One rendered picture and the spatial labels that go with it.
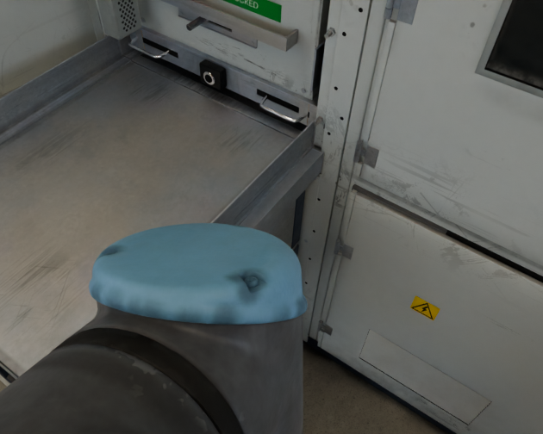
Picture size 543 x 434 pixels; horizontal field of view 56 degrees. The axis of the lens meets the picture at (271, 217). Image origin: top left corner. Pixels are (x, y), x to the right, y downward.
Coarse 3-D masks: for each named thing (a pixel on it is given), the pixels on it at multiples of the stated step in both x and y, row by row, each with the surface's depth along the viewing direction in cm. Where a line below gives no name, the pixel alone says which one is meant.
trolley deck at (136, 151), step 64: (128, 64) 125; (64, 128) 110; (128, 128) 110; (192, 128) 111; (256, 128) 111; (0, 192) 98; (64, 192) 98; (128, 192) 98; (192, 192) 99; (0, 256) 88; (64, 256) 89; (0, 320) 80; (64, 320) 81
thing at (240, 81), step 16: (144, 32) 121; (160, 48) 122; (176, 48) 118; (192, 48) 116; (176, 64) 122; (192, 64) 118; (224, 64) 113; (240, 80) 113; (256, 80) 110; (256, 96) 113; (272, 96) 110; (288, 96) 107; (288, 112) 110
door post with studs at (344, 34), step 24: (336, 0) 83; (360, 0) 80; (336, 24) 86; (360, 24) 83; (336, 48) 89; (336, 72) 92; (336, 96) 96; (336, 120) 99; (336, 144) 104; (336, 168) 108; (312, 240) 131; (312, 264) 138; (312, 288) 146
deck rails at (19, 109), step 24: (96, 48) 119; (120, 48) 125; (48, 72) 111; (72, 72) 117; (96, 72) 122; (24, 96) 109; (48, 96) 114; (72, 96) 116; (0, 120) 107; (24, 120) 110; (0, 144) 106; (288, 168) 103; (264, 192) 98; (216, 216) 86; (240, 216) 94
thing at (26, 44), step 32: (0, 0) 106; (32, 0) 111; (64, 0) 117; (0, 32) 109; (32, 32) 115; (64, 32) 121; (96, 32) 124; (0, 64) 113; (32, 64) 119; (0, 96) 114
